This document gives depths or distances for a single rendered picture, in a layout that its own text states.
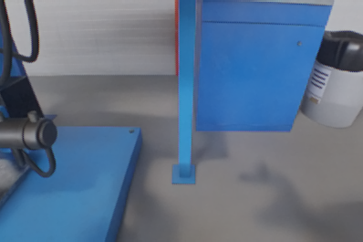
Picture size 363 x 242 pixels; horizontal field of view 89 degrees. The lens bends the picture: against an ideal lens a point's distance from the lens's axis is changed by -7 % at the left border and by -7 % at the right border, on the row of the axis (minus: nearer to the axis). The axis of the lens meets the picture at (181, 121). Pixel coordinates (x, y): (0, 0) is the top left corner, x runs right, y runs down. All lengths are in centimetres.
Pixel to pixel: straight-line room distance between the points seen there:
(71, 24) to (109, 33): 45
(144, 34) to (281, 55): 158
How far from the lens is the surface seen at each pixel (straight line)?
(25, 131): 75
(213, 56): 124
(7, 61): 69
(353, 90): 180
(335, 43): 171
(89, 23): 262
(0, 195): 117
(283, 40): 133
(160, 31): 241
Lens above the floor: 86
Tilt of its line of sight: 33 degrees down
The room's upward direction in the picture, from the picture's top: straight up
